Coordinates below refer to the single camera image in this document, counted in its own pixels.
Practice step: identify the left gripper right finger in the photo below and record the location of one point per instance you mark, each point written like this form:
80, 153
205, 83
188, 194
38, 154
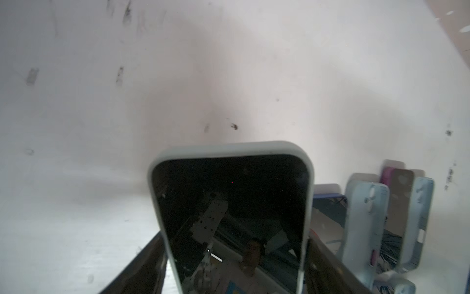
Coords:
325, 274

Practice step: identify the black phone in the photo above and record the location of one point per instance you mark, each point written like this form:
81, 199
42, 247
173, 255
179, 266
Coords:
234, 218
399, 182
328, 219

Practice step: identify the grey-blue phone case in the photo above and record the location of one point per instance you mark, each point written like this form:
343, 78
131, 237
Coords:
416, 225

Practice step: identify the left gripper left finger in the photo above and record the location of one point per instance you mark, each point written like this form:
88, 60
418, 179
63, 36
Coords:
145, 274

